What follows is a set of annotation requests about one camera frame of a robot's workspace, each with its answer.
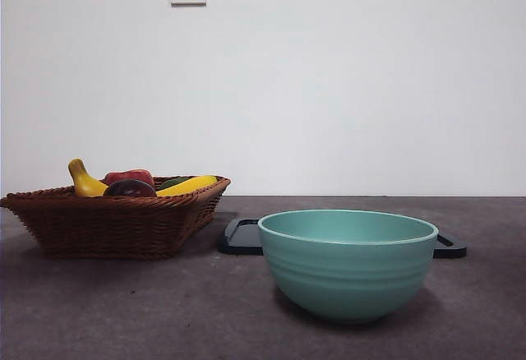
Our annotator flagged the green avocado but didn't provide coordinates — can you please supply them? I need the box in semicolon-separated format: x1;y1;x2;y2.
158;177;192;191

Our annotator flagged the dark red plum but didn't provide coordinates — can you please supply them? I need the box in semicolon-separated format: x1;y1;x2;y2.
102;178;157;197

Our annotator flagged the teal ribbed bowl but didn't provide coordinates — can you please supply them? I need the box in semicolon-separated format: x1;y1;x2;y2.
257;208;440;324

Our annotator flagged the red apple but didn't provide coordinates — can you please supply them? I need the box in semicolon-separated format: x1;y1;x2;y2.
102;168;156;187

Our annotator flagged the yellow banana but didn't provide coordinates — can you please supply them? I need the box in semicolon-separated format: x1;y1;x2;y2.
67;158;219;197

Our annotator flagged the dark rectangular tray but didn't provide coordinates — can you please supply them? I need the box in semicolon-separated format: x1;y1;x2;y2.
217;216;468;259

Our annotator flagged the brown wicker basket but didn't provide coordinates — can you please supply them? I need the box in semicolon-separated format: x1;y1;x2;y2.
0;175;231;261

